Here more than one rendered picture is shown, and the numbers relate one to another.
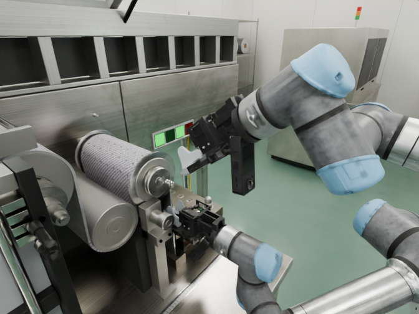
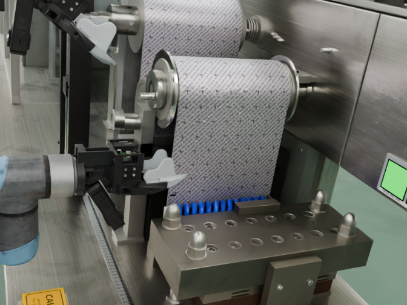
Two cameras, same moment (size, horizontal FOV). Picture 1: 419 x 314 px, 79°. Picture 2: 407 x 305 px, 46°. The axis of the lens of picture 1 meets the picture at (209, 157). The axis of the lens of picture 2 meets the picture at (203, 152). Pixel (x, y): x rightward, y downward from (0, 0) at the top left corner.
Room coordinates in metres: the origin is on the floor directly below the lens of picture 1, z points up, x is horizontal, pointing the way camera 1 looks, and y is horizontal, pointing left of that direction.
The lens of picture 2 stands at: (1.01, -0.61, 1.50)
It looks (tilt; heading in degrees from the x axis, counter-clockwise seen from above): 23 degrees down; 115
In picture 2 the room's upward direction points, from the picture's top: 8 degrees clockwise
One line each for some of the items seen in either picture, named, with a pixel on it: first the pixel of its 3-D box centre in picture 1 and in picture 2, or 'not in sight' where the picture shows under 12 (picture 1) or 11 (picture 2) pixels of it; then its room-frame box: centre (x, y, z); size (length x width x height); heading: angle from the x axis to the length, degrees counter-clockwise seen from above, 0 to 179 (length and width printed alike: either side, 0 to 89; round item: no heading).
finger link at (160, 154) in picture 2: (171, 214); (161, 163); (0.59, 0.11, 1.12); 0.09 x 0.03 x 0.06; 53
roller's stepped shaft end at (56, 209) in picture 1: (55, 213); (95, 18); (0.31, 0.23, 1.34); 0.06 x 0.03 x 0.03; 52
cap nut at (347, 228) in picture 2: not in sight; (349, 223); (0.94, 0.26, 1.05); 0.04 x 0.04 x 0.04
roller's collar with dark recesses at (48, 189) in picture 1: (39, 199); (122, 20); (0.35, 0.28, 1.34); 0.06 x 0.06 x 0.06; 52
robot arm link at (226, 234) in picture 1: (227, 242); (62, 174); (0.48, -0.04, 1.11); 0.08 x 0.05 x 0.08; 142
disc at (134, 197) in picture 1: (153, 179); (162, 89); (0.56, 0.14, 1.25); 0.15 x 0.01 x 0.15; 142
